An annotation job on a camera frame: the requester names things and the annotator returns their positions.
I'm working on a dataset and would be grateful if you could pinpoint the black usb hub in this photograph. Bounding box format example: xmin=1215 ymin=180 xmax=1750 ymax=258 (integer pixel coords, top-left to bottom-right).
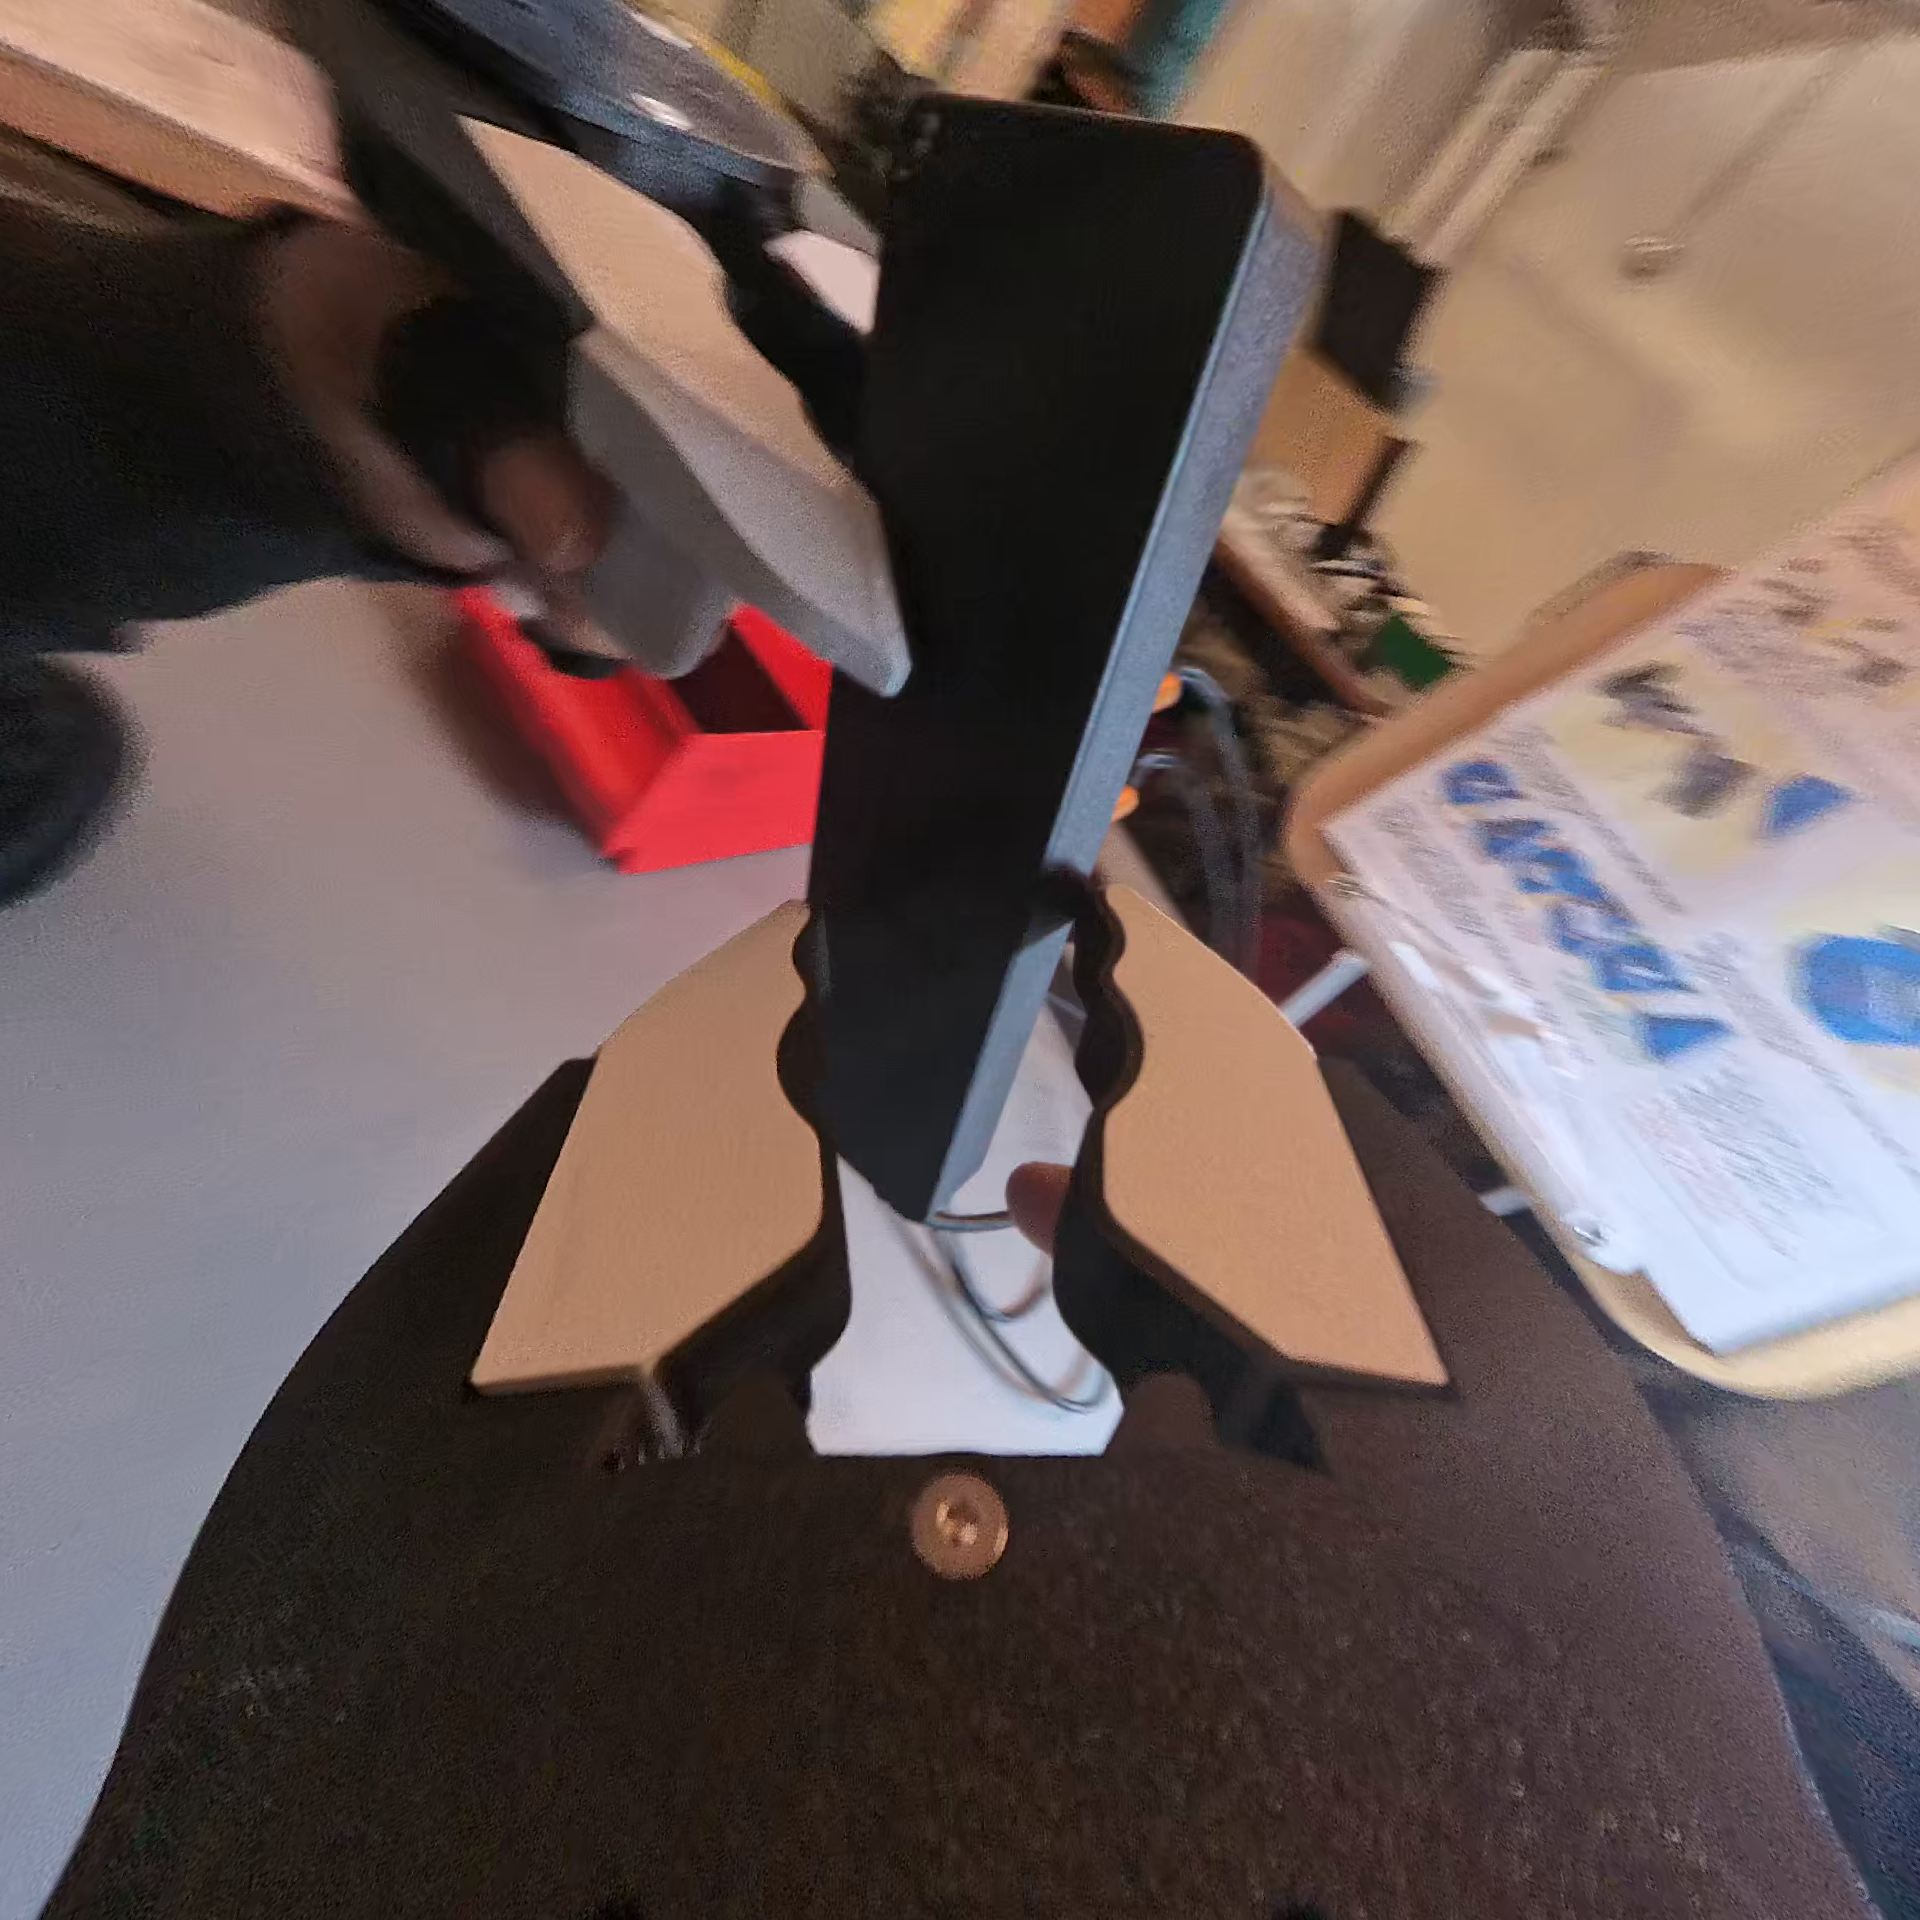
xmin=779 ymin=90 xmax=1328 ymax=1220

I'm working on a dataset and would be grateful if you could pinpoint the black wrist rest pad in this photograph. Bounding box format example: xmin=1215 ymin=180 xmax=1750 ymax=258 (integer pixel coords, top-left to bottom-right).
xmin=0 ymin=661 xmax=137 ymax=909

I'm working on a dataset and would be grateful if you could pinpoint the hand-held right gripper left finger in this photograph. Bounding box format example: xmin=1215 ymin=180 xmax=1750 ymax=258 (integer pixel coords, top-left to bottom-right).
xmin=470 ymin=896 xmax=842 ymax=1396

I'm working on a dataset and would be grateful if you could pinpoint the red plastic box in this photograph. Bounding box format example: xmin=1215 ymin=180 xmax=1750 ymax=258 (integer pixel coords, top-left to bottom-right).
xmin=458 ymin=585 xmax=834 ymax=876

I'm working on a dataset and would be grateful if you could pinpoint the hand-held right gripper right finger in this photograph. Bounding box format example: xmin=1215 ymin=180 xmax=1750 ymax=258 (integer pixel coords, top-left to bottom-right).
xmin=1054 ymin=883 xmax=1453 ymax=1391

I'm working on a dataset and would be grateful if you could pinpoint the person's left hand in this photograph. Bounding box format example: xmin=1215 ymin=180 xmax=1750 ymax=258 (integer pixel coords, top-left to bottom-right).
xmin=271 ymin=225 xmax=618 ymax=595

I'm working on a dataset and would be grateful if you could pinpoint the instruction sheet board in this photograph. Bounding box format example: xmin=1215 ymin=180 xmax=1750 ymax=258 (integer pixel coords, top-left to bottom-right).
xmin=1288 ymin=450 xmax=1920 ymax=1402

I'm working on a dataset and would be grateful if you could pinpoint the person's left forearm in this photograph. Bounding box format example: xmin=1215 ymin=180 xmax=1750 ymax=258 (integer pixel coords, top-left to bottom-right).
xmin=0 ymin=211 xmax=394 ymax=648

